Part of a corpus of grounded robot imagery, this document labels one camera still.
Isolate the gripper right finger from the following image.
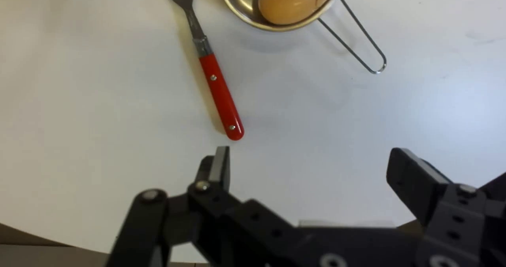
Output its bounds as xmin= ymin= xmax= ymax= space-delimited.
xmin=386 ymin=148 xmax=506 ymax=267

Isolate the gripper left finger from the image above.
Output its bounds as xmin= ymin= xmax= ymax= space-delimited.
xmin=105 ymin=146 xmax=307 ymax=267

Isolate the brown egg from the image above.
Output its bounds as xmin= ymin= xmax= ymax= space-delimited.
xmin=258 ymin=0 xmax=340 ymax=25

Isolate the red handled fork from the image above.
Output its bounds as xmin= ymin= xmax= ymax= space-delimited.
xmin=160 ymin=0 xmax=245 ymax=141

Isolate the metal pan with wire handle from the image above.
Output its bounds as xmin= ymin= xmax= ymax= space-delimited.
xmin=215 ymin=0 xmax=387 ymax=74

